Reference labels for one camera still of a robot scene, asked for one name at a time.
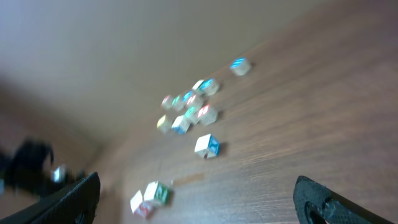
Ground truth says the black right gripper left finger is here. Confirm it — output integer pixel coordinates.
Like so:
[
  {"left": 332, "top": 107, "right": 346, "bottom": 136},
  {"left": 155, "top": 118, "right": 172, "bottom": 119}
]
[{"left": 1, "top": 171, "right": 101, "bottom": 224}]

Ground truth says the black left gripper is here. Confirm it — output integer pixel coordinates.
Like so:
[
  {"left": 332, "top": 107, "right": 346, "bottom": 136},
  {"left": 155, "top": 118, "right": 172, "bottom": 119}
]
[{"left": 1, "top": 139, "right": 86, "bottom": 198}]

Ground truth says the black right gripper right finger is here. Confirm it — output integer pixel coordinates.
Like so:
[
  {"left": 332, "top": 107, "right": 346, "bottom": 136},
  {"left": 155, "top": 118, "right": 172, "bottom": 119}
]
[{"left": 293, "top": 175, "right": 392, "bottom": 224}]

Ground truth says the white block red side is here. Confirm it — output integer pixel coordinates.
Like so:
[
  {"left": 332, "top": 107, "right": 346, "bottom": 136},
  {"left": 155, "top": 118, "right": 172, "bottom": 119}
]
[{"left": 130, "top": 190, "right": 155, "bottom": 219}]

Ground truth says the white block green J side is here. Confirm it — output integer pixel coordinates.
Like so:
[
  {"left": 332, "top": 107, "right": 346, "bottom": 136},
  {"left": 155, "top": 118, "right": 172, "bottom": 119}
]
[{"left": 144, "top": 181, "right": 171, "bottom": 207}]

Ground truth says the white block blue X side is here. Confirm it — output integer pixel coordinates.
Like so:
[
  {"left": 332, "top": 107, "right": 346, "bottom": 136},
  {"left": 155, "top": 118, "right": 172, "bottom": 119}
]
[{"left": 194, "top": 134, "right": 220, "bottom": 159}]

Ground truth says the yellow top block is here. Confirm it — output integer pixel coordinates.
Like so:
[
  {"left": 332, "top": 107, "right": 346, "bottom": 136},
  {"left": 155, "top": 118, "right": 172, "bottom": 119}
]
[{"left": 157, "top": 114, "right": 172, "bottom": 133}]

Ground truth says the red Y letter block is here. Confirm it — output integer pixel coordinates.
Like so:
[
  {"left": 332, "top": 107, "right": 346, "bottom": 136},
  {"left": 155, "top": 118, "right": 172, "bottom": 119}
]
[{"left": 161, "top": 95, "right": 174, "bottom": 110}]

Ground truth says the lower red I block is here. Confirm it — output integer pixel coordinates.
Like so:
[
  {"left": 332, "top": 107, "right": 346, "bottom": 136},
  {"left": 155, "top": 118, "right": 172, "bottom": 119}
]
[{"left": 197, "top": 104, "right": 218, "bottom": 126}]

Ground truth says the red i block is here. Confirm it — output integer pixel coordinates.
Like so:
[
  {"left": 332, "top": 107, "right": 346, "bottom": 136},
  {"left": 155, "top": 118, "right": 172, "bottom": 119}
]
[
  {"left": 197, "top": 104, "right": 218, "bottom": 126},
  {"left": 186, "top": 94, "right": 204, "bottom": 108}
]

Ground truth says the green Z letter block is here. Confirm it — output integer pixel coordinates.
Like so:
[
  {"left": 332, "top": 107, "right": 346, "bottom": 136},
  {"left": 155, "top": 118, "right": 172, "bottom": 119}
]
[{"left": 172, "top": 95, "right": 185, "bottom": 111}]

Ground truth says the green N letter block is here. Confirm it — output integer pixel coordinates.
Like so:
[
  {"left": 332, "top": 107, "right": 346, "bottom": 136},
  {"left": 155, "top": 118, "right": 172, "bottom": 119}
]
[{"left": 184, "top": 106, "right": 199, "bottom": 125}]

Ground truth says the upper red I block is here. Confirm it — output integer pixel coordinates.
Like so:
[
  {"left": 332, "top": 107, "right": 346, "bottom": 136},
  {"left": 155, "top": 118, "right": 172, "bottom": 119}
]
[{"left": 186, "top": 94, "right": 204, "bottom": 108}]

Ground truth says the blue L letter block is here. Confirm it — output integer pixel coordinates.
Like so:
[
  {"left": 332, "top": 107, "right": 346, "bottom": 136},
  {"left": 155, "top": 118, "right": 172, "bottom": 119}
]
[{"left": 182, "top": 90, "right": 194, "bottom": 103}]

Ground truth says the blue lone letter block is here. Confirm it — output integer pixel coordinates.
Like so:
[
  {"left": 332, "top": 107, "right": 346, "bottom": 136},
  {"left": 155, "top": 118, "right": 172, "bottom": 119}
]
[{"left": 229, "top": 57, "right": 251, "bottom": 76}]

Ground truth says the blue D letter block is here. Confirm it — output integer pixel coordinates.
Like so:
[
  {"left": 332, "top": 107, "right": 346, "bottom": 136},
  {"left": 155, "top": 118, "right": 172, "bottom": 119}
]
[{"left": 200, "top": 78, "right": 220, "bottom": 96}]

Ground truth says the plain top green-side block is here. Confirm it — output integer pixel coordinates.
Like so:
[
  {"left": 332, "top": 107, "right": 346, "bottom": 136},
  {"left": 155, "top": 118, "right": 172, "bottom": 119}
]
[{"left": 192, "top": 80, "right": 204, "bottom": 95}]

